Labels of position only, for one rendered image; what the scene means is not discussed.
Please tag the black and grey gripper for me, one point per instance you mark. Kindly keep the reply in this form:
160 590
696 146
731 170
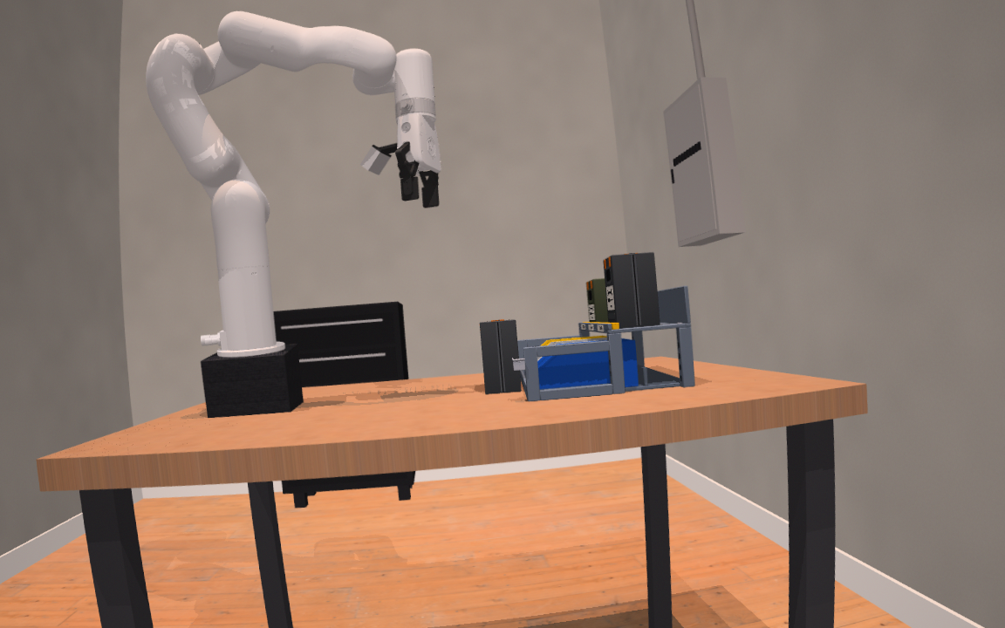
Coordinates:
416 132

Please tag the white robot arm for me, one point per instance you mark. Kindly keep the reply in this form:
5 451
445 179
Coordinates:
237 208

